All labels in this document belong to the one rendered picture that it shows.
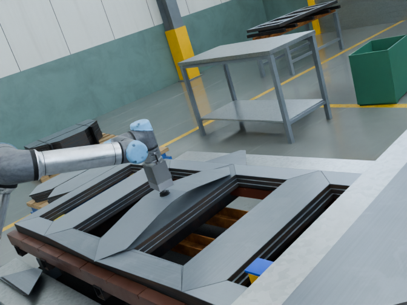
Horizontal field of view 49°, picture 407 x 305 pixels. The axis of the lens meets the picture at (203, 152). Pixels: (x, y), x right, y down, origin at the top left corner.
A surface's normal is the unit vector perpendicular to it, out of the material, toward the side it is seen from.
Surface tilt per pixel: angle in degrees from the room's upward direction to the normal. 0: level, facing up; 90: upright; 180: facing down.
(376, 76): 90
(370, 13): 90
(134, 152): 90
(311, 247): 0
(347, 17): 90
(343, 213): 0
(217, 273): 0
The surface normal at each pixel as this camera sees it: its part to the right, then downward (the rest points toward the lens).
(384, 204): -0.29, -0.90
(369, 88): -0.62, 0.43
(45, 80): 0.61, 0.08
